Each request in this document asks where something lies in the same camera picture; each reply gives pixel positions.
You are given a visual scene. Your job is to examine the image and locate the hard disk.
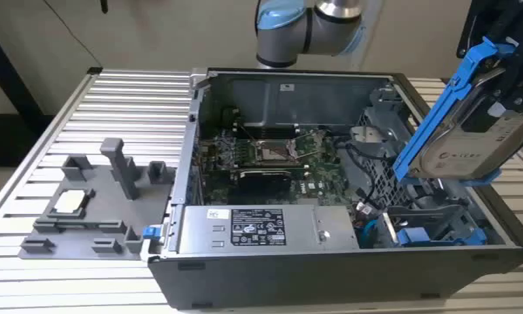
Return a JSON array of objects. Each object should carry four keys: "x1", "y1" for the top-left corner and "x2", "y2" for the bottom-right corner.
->
[{"x1": 393, "y1": 35, "x2": 523, "y2": 188}]

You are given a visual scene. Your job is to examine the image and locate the black disk wire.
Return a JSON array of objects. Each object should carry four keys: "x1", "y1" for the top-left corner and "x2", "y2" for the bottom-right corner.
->
[
  {"x1": 342, "y1": 152, "x2": 375, "y2": 205},
  {"x1": 334, "y1": 135, "x2": 398, "y2": 162}
]

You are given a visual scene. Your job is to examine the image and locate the metal disk bay cage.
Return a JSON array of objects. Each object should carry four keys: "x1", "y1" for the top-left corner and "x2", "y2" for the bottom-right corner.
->
[{"x1": 337, "y1": 143, "x2": 507, "y2": 249}]

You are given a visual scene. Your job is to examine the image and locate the dark grey fan shroud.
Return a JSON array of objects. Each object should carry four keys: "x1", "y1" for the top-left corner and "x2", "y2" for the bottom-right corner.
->
[{"x1": 230, "y1": 79, "x2": 374, "y2": 128}]

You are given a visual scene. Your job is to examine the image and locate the green motherboard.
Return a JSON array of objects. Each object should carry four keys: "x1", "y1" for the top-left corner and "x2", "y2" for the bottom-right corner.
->
[{"x1": 198, "y1": 126, "x2": 362, "y2": 207}]

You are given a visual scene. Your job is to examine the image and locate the blue plastic bay carrier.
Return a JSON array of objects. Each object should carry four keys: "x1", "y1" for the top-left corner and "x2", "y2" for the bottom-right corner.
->
[{"x1": 395, "y1": 228, "x2": 486, "y2": 247}]

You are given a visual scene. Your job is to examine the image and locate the CPU socket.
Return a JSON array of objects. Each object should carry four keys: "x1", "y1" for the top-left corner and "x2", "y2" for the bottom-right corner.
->
[{"x1": 252, "y1": 139, "x2": 302, "y2": 163}]

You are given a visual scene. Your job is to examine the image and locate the black graphics card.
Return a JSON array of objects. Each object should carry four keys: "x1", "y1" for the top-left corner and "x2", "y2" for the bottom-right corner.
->
[{"x1": 229, "y1": 168, "x2": 299, "y2": 199}]

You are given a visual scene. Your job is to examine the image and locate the black open PC case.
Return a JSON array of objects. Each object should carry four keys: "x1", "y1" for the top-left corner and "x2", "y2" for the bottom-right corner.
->
[{"x1": 145, "y1": 67, "x2": 523, "y2": 310}]

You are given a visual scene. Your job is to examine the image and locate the silver power supply unit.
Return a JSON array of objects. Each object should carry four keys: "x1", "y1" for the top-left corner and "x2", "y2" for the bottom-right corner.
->
[{"x1": 177, "y1": 205, "x2": 361, "y2": 253}]

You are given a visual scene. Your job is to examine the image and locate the blue case latch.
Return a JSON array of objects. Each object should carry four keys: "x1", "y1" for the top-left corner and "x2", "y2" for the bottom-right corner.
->
[{"x1": 142, "y1": 224, "x2": 162, "y2": 242}]

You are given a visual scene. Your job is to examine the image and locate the grey plastic parts rack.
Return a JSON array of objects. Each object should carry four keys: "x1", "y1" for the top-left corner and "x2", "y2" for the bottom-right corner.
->
[{"x1": 17, "y1": 137, "x2": 180, "y2": 262}]

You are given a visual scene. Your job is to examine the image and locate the silver CPU chip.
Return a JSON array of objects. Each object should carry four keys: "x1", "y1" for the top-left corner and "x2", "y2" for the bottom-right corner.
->
[{"x1": 53, "y1": 189, "x2": 92, "y2": 213}]

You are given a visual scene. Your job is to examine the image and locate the black stand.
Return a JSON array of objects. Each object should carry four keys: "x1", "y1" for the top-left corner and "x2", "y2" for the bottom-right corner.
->
[{"x1": 0, "y1": 19, "x2": 54, "y2": 168}]

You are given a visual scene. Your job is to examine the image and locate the bent silver metal bracket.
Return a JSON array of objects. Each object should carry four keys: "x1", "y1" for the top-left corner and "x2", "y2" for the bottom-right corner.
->
[{"x1": 350, "y1": 126, "x2": 398, "y2": 145}]

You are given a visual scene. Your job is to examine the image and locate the metal socket cover frame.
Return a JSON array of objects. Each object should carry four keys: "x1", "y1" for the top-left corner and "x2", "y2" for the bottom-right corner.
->
[{"x1": 286, "y1": 129, "x2": 317, "y2": 162}]

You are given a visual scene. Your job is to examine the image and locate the thin wires with white tags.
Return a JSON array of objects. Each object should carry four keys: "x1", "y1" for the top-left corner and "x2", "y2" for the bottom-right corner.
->
[{"x1": 353, "y1": 199, "x2": 389, "y2": 218}]

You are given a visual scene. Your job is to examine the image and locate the blue flat data cable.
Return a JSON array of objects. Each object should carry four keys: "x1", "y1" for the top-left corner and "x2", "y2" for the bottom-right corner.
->
[{"x1": 358, "y1": 218, "x2": 379, "y2": 248}]

